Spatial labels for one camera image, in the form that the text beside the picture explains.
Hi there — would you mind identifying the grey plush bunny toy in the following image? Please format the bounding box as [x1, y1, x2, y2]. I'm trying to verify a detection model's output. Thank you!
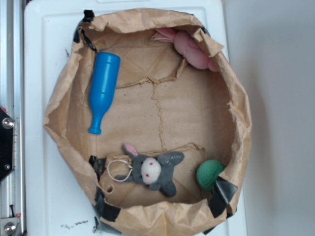
[106, 144, 185, 197]

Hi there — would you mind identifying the pink plush toy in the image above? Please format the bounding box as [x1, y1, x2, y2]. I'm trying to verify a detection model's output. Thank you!
[152, 28, 219, 72]

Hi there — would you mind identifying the green ball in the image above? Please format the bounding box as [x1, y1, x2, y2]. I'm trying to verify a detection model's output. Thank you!
[196, 160, 225, 192]

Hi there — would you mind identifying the black mounting bracket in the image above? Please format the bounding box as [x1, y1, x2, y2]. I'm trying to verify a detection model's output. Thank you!
[0, 106, 15, 183]

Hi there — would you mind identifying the aluminium frame rail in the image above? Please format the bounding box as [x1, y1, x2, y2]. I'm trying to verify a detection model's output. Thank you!
[0, 0, 27, 236]

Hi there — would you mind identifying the blue plastic bottle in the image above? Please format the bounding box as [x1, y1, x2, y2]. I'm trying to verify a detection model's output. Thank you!
[89, 52, 121, 135]

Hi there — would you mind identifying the brown paper bag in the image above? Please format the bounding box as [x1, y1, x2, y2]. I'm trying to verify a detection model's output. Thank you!
[44, 8, 252, 236]

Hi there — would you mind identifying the white plastic tray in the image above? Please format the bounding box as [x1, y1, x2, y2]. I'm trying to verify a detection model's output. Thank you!
[24, 0, 247, 236]

